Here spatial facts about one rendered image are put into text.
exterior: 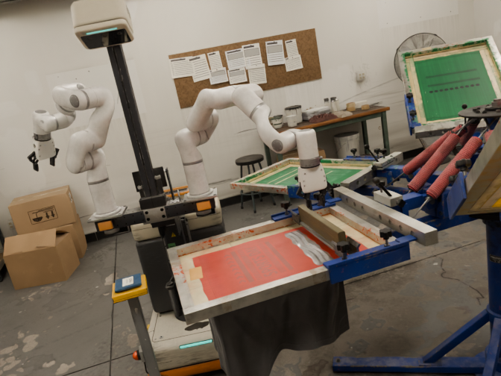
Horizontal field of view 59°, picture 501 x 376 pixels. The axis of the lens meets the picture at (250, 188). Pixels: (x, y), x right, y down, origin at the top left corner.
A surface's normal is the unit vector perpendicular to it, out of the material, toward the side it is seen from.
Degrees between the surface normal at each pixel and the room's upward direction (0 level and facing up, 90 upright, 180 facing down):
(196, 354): 90
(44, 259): 90
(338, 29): 90
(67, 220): 91
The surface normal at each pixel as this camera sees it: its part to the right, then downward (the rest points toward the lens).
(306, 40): 0.27, 0.22
